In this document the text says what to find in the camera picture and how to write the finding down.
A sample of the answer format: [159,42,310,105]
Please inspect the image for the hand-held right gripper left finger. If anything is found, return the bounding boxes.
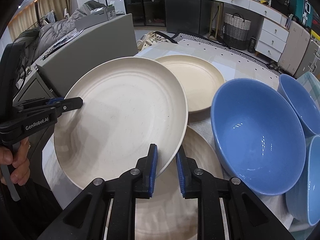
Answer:
[44,144,158,240]

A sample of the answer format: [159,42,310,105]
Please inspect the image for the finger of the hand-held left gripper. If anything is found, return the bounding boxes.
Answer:
[17,97,64,108]
[15,97,84,120]

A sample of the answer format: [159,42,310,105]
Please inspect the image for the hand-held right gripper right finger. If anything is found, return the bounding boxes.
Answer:
[175,147,295,240]

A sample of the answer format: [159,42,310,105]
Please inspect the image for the large cream plate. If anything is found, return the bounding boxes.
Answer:
[54,57,188,190]

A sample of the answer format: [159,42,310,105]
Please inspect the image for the person's left hand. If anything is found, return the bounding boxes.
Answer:
[0,136,31,186]

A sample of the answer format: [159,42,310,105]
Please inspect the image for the tan plate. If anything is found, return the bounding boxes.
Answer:
[107,124,225,240]

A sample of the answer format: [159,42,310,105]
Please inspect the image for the pile of grey clothes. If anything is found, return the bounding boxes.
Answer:
[15,1,108,63]

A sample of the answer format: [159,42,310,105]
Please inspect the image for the grey cardboard box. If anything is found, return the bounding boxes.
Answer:
[75,6,117,30]

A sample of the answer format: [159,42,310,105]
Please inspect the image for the printed canvas tote bag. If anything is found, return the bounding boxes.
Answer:
[136,31,179,53]

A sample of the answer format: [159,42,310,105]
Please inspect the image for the beige plate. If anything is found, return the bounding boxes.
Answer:
[153,55,226,113]

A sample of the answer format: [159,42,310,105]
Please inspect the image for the beige curtains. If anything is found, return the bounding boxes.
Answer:
[10,0,72,40]

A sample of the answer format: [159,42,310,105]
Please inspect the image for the dark glass cabinet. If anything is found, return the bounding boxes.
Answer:
[121,0,167,28]

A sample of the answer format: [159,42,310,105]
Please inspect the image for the light blue ribbed bowl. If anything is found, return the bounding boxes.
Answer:
[285,135,320,227]

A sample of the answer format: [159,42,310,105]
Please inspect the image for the dark grey refrigerator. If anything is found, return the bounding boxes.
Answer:
[164,0,202,34]

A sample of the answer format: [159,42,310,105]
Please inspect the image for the wicker laundry basket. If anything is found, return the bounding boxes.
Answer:
[223,12,252,51]

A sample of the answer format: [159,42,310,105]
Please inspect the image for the white dresser with drawers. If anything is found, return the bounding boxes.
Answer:
[208,0,290,64]

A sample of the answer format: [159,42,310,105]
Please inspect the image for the beige suitcase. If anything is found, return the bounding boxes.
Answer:
[277,20,312,77]

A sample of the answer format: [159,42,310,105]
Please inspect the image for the silver suitcase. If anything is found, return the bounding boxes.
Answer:
[295,36,320,79]

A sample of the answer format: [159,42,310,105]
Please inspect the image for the black bag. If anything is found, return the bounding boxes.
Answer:
[271,0,290,9]

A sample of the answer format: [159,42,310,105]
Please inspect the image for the green suitcase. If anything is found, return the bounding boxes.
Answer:
[287,0,314,27]

